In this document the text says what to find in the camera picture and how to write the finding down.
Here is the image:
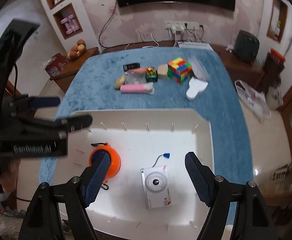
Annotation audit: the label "gold oval bell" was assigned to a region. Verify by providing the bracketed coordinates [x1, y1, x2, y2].
[114, 74, 126, 90]

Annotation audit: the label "white foam piece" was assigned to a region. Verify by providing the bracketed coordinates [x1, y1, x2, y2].
[186, 77, 208, 101]

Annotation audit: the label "clear labelled plastic case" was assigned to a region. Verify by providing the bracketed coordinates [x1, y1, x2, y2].
[188, 56, 209, 82]

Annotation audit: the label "orange round tape measure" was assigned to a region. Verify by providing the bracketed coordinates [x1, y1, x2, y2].
[88, 142, 121, 191]

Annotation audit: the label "brown wooden tv cabinet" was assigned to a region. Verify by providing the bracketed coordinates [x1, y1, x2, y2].
[50, 44, 264, 92]

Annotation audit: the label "white plastic tray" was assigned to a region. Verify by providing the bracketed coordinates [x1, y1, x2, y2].
[53, 109, 214, 239]

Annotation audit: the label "red gift box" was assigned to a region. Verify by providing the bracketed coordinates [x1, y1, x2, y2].
[45, 53, 67, 77]

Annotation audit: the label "artificial fruit pile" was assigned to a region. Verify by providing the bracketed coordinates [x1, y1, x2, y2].
[67, 39, 86, 60]

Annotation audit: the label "clear plastic box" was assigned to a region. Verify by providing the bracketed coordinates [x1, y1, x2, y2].
[125, 71, 146, 85]

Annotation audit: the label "black car key fob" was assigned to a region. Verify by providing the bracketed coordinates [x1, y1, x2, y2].
[123, 63, 140, 72]

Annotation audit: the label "pink tube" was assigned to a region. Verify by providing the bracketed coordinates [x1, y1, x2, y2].
[127, 68, 147, 74]

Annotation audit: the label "white plastic bag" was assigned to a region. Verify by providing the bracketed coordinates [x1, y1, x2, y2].
[234, 80, 271, 123]

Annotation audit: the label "green box gold cap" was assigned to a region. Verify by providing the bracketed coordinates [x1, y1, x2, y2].
[145, 67, 158, 82]

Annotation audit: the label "blue plush table cloth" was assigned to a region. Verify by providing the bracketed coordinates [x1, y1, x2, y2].
[38, 47, 253, 227]

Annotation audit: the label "multicolour puzzle cube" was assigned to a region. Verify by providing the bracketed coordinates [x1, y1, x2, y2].
[167, 57, 192, 84]

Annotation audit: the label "beige faceted block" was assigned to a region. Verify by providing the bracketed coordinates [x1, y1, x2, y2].
[157, 64, 168, 79]

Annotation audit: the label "white router box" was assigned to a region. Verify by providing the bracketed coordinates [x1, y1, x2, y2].
[177, 42, 213, 51]

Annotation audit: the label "dark wicker basket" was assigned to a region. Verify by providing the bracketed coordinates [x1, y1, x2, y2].
[257, 48, 286, 94]

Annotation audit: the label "dark green appliance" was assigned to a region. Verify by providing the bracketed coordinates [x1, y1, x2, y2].
[233, 30, 260, 65]

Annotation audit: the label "white compact camera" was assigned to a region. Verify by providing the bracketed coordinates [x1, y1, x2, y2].
[140, 165, 171, 209]

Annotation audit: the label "white wall shelf unit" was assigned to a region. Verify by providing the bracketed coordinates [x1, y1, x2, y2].
[40, 0, 101, 51]

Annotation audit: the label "white wall power strip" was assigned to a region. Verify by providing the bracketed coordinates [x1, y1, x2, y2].
[164, 21, 200, 33]

